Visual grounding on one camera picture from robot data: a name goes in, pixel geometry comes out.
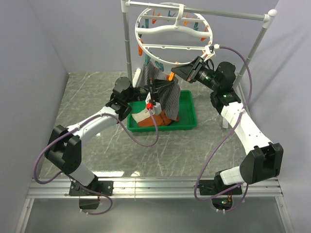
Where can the grey striped boxer underwear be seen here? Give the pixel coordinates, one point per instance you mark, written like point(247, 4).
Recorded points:
point(169, 105)

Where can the orange white underwear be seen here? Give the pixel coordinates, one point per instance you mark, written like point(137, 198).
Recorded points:
point(143, 119)

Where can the white grey drying rack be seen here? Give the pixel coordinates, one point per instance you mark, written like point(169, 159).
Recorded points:
point(267, 20)

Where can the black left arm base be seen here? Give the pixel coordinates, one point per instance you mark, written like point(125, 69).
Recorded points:
point(103, 187)

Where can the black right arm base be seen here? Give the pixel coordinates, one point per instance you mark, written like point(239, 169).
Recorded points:
point(208, 187)

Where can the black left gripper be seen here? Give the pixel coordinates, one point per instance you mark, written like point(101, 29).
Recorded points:
point(164, 86)

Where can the orange clothes peg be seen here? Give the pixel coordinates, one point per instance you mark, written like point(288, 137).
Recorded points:
point(155, 15)
point(171, 76)
point(140, 51)

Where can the teal clothes peg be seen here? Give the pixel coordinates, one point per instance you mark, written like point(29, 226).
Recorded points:
point(147, 23)
point(159, 66)
point(146, 60)

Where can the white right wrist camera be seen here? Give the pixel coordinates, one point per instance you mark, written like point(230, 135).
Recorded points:
point(209, 51)

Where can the white round clip hanger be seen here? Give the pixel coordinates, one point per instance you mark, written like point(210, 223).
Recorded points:
point(196, 26)

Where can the green plastic tray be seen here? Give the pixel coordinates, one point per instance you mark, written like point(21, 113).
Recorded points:
point(186, 113)

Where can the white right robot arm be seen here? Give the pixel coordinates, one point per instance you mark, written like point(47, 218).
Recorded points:
point(263, 157)

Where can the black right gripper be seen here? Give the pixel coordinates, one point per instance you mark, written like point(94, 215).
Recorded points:
point(190, 71)

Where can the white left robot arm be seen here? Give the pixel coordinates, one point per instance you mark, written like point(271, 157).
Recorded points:
point(65, 145)

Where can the aluminium mounting rail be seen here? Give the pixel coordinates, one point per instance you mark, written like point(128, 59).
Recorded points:
point(147, 188)

